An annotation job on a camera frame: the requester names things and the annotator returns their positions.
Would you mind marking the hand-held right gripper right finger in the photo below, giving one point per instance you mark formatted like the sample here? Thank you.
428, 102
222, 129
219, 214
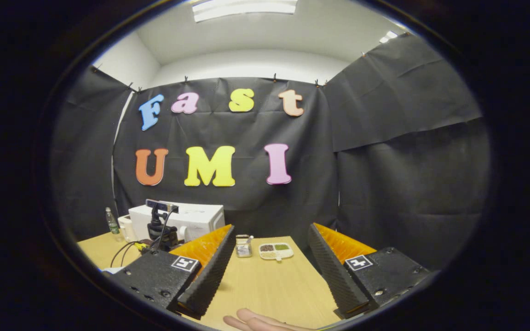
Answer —
334, 276

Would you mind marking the black backdrop cloth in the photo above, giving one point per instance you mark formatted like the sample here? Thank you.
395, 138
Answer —
384, 161

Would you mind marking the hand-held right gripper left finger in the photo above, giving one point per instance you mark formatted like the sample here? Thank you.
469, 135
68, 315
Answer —
210, 280

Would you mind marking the small ceiling light panel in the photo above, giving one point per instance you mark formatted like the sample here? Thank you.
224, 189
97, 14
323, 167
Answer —
388, 37

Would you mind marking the long ceiling light panel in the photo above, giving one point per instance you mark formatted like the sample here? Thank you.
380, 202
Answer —
246, 8

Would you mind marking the metal mesh utensil holder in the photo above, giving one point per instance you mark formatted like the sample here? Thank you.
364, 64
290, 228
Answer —
244, 247

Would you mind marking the white divided condiment dish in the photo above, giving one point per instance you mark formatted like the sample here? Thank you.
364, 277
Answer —
275, 251

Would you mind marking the clear plastic water bottle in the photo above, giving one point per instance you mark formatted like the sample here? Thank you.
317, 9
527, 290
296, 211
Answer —
112, 225

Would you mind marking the white toaster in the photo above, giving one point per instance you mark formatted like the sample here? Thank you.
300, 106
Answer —
124, 227

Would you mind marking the white microwave oven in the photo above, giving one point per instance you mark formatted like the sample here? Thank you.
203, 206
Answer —
198, 220

